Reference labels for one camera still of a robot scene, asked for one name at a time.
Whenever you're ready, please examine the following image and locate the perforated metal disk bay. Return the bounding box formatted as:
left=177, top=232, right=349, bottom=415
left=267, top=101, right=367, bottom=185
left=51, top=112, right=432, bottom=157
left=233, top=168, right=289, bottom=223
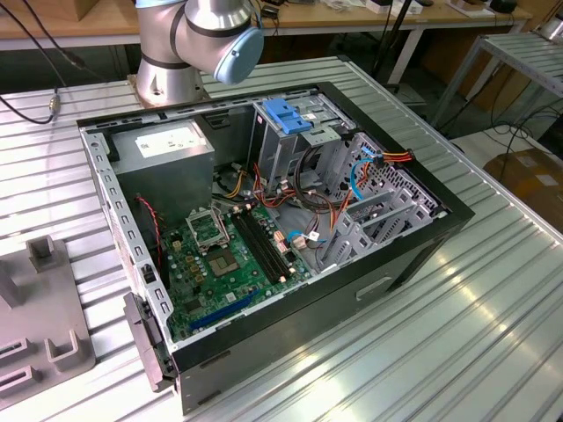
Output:
left=316, top=130, right=446, bottom=274

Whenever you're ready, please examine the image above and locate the short blue SATA wire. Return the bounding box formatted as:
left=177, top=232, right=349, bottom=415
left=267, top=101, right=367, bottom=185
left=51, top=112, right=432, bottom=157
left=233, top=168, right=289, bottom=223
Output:
left=284, top=229, right=327, bottom=245

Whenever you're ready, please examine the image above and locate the long blue SATA wire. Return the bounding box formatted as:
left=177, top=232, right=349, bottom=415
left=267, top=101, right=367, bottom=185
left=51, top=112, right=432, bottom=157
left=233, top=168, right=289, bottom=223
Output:
left=349, top=147, right=383, bottom=204

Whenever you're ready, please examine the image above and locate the metal slat side table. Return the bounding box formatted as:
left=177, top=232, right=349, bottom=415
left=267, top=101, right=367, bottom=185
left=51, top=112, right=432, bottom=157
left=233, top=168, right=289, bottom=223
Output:
left=433, top=33, right=563, bottom=128

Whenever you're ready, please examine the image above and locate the black RAM slot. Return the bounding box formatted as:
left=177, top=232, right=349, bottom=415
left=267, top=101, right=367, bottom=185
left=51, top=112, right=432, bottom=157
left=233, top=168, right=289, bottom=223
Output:
left=237, top=210, right=282, bottom=283
left=230, top=211, right=276, bottom=285
left=248, top=208, right=294, bottom=280
left=243, top=209, right=288, bottom=281

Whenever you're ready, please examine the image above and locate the wooden desk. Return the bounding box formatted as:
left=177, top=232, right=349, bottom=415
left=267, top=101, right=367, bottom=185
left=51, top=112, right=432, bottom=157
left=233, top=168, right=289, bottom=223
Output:
left=0, top=0, right=534, bottom=85

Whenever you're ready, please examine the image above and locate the grey parts rack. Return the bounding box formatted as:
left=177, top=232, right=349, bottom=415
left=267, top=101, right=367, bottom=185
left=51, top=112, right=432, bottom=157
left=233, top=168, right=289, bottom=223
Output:
left=0, top=235, right=97, bottom=402

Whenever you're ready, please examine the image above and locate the green motherboard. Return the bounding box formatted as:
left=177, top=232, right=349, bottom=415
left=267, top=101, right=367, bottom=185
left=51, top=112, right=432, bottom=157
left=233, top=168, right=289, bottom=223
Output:
left=160, top=202, right=314, bottom=343

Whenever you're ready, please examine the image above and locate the grey case panel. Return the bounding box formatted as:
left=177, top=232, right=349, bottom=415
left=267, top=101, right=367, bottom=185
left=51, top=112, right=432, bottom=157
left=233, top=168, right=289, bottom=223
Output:
left=121, top=291, right=179, bottom=393

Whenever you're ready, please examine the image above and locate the black cable with metal plug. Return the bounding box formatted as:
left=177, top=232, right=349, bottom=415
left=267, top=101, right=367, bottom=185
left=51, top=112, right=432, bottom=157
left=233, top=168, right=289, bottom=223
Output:
left=0, top=0, right=87, bottom=125

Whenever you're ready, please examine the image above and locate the grey power supply unit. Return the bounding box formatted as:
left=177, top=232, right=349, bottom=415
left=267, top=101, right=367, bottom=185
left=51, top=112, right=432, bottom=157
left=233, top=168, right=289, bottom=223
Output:
left=108, top=119, right=217, bottom=223

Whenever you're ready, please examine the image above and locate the blue optical bay latch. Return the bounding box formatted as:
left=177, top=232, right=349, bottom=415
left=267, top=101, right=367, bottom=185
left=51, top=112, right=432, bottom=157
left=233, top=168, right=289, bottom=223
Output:
left=262, top=98, right=314, bottom=136

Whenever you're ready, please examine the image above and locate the yellow red wire bundle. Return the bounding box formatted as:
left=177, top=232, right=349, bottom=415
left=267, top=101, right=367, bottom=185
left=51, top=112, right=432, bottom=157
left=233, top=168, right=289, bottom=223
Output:
left=222, top=162, right=269, bottom=201

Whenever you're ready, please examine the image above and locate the blue expansion slot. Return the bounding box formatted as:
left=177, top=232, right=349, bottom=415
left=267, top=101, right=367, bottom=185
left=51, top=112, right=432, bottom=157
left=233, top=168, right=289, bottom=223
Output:
left=188, top=287, right=260, bottom=334

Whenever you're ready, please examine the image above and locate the metal socket cover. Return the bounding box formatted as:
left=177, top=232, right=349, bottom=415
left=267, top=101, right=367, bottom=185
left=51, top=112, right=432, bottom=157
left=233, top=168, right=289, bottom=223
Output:
left=184, top=205, right=230, bottom=252

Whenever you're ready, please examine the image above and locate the large brown cardboard box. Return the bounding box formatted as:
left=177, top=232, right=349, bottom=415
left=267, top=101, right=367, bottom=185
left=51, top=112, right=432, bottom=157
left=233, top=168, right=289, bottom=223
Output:
left=482, top=147, right=563, bottom=213

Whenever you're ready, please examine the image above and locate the CPU socket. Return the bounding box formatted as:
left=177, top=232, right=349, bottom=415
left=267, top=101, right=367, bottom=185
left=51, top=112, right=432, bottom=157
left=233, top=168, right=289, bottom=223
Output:
left=205, top=246, right=242, bottom=279

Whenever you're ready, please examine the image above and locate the black open PC case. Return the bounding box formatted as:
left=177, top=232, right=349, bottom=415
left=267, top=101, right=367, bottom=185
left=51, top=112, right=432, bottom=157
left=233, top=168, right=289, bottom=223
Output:
left=77, top=81, right=476, bottom=414

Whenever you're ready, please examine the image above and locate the grey optical drive cage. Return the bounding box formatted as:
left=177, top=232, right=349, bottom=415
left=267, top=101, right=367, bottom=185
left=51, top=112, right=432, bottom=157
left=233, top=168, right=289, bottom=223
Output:
left=246, top=92, right=358, bottom=197

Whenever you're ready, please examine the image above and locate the silver round container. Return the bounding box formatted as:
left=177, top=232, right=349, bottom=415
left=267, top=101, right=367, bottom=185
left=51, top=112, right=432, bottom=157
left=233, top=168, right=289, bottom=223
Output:
left=537, top=16, right=563, bottom=41

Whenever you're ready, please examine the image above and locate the orange red power wire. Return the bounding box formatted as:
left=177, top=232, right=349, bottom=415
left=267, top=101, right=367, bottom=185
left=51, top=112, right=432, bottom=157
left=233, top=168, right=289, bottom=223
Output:
left=328, top=148, right=417, bottom=232

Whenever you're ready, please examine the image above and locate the black wire bundle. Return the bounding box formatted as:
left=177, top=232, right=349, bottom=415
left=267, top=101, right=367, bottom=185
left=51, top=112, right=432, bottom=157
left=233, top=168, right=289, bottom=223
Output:
left=293, top=147, right=338, bottom=215

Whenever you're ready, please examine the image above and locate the black tripod stand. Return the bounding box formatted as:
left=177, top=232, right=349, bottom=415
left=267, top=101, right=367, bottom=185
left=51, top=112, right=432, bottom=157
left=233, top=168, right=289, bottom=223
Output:
left=372, top=0, right=417, bottom=94

